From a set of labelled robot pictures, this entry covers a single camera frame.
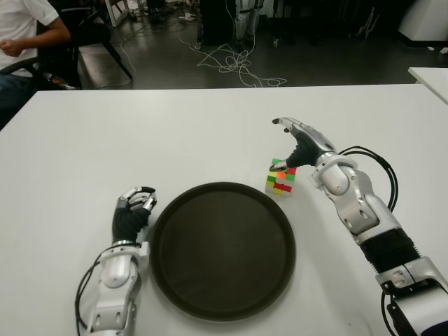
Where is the white neighbouring table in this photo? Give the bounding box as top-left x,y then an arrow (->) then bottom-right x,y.
407,67 -> 448,106

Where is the dark brown round plate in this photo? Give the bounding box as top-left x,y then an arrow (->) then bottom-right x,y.
149,181 -> 298,320

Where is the black cabinet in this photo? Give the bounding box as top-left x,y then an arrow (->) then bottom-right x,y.
197,0 -> 242,48

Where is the black chair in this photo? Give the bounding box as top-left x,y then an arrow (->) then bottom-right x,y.
0,0 -> 136,90

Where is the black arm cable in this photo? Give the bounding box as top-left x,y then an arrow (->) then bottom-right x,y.
74,255 -> 106,336
339,145 -> 400,336

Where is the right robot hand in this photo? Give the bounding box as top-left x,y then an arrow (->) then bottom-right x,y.
272,117 -> 337,172

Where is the tangled white floor cable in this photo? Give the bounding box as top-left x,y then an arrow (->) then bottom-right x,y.
178,0 -> 288,88

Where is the multicoloured Rubik's cube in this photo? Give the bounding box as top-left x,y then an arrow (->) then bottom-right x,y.
265,157 -> 298,199

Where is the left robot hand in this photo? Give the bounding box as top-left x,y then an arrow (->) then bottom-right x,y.
111,185 -> 158,244

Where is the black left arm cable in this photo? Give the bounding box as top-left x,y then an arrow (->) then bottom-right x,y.
74,255 -> 106,336

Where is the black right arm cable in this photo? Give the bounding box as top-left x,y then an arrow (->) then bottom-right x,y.
339,145 -> 400,336

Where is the white metal frame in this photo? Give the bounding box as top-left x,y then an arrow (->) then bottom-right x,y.
103,0 -> 132,28

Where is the white pedestal cabinet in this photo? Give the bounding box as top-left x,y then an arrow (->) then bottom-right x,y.
397,0 -> 448,48

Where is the seated person white shirt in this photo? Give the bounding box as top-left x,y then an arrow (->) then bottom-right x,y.
0,0 -> 73,120

